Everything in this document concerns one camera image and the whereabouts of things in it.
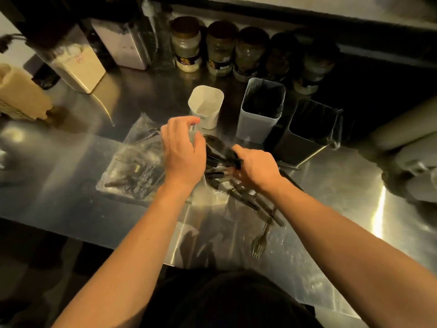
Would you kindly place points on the person's right hand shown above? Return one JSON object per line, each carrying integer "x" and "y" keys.
{"x": 259, "y": 169}

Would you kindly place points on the person's left hand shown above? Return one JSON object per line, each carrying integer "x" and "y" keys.
{"x": 181, "y": 153}

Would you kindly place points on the person's left thumb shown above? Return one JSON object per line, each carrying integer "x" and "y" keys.
{"x": 201, "y": 148}

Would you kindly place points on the person's right fingers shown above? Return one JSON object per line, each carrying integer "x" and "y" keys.
{"x": 243, "y": 154}

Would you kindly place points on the clear plastic cutlery bag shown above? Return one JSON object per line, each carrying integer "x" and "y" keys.
{"x": 140, "y": 160}

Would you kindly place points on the person's right forearm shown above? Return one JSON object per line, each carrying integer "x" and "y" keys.
{"x": 341, "y": 249}

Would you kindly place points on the person's left forearm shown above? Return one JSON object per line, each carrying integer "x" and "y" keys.
{"x": 136, "y": 249}

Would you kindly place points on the white square plastic cup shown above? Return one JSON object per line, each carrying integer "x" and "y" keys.
{"x": 206, "y": 105}

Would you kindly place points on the pile of black plastic cutlery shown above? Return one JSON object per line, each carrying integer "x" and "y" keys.
{"x": 249, "y": 198}

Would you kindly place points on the grey square cutlery holder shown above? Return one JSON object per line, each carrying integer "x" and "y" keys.
{"x": 261, "y": 112}

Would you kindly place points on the black square cutlery holder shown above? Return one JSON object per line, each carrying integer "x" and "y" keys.
{"x": 307, "y": 133}

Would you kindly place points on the grey plastic fork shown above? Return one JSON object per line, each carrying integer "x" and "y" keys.
{"x": 260, "y": 240}

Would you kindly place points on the glass jar with brown lid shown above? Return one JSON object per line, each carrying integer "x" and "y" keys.
{"x": 251, "y": 56}
{"x": 221, "y": 51}

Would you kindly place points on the glass jar with white contents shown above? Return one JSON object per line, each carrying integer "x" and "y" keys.
{"x": 186, "y": 47}

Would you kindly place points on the dark glass jar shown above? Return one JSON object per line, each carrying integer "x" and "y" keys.
{"x": 315, "y": 69}
{"x": 283, "y": 59}

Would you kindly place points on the clear plastic container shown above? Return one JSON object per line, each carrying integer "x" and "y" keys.
{"x": 158, "y": 37}

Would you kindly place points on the metal canister with clear window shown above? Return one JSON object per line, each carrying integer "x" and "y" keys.
{"x": 123, "y": 44}

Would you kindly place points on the person's black shirt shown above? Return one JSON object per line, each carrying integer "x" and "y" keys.
{"x": 232, "y": 300}

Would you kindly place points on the large metal canister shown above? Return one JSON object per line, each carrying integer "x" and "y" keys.
{"x": 73, "y": 64}

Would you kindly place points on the steel shelf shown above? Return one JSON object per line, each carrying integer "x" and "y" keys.
{"x": 307, "y": 10}

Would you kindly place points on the beige paper roll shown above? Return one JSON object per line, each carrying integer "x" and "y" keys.
{"x": 403, "y": 122}

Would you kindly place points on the grey paper roll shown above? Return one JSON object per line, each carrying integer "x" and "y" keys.
{"x": 414, "y": 170}

